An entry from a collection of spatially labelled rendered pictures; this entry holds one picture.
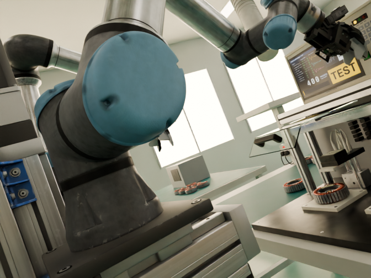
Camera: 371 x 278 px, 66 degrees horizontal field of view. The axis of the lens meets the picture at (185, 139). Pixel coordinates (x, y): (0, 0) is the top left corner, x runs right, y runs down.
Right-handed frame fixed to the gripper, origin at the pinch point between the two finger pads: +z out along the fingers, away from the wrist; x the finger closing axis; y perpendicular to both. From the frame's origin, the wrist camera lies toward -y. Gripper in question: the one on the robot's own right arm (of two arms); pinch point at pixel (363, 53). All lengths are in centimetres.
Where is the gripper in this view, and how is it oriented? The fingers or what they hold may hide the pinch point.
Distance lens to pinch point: 103.7
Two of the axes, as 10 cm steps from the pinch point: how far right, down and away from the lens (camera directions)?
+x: 3.5, -1.8, -9.2
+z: 8.6, 4.4, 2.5
